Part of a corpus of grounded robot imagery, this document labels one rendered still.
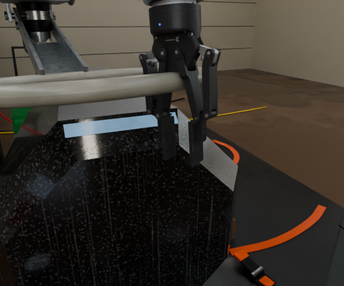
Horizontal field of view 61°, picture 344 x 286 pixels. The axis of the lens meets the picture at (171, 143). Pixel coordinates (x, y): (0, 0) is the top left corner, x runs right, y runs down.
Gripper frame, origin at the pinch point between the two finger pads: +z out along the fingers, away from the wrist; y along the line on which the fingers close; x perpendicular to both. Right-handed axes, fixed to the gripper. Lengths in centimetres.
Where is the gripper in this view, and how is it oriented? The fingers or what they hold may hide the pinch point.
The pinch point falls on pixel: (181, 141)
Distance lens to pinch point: 48.0
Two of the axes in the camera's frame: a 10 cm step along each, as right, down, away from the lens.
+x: -5.8, 2.7, -7.7
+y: -8.1, -1.2, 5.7
